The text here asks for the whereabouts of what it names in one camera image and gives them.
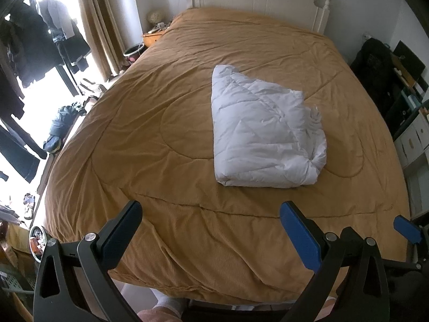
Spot round metal tin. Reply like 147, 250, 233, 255
29, 226, 51, 255

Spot dark hanging jacket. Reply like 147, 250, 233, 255
3, 0, 61, 88

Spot blue clothes bundle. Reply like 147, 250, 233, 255
43, 104, 86, 151

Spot green laundry basket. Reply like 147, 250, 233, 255
0, 263, 36, 296

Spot pair of sandals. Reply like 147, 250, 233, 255
23, 193, 37, 220

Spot black backpack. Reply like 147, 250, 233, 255
350, 37, 399, 108

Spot grey hanging garment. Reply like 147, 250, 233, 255
37, 0, 76, 39

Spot shelf unit with boxes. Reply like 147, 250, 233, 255
385, 40, 429, 222

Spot wooden nightstand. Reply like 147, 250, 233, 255
142, 27, 168, 47

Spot white puffer jacket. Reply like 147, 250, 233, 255
210, 64, 327, 188

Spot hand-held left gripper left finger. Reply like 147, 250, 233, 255
32, 200, 143, 322

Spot dark hanging trousers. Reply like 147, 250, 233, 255
0, 116, 47, 183

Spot beige curtain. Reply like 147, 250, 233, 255
72, 0, 130, 78

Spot black hanging skirt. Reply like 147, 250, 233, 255
50, 28, 93, 74

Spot round black waste bin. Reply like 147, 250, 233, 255
123, 43, 145, 64

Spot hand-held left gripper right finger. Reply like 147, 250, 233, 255
280, 200, 391, 322

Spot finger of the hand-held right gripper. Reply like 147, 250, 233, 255
393, 215, 429, 245
340, 226, 367, 244

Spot person's leg with white sock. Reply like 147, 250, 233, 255
137, 296, 187, 322

